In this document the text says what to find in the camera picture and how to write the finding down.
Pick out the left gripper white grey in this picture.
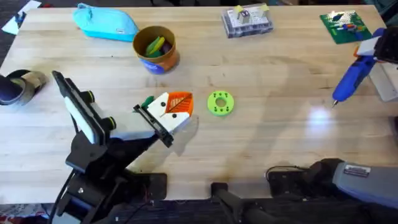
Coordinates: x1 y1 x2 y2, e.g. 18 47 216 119
81 90 195 149

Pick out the blue electric screwdriver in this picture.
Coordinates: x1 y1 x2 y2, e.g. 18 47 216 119
330 27 387 109

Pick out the green board with blocks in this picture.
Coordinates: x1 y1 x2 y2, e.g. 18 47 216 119
320 9 373 45

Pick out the green disc with holes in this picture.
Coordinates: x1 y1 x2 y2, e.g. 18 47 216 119
206 90 235 117

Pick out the brown tub with toys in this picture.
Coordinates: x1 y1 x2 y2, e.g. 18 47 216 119
132 25 181 75

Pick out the clear box with parts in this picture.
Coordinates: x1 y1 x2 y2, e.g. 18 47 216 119
221 2 275 39

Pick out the turquoise zip bag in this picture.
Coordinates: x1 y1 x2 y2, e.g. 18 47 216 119
72 2 140 43

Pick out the dark tape roll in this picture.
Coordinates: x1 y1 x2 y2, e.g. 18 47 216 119
0 69 48 106

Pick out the white paper sheet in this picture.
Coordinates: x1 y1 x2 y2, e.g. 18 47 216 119
1 0 42 36

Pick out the black cable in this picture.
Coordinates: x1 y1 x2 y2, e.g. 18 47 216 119
49 169 77 224

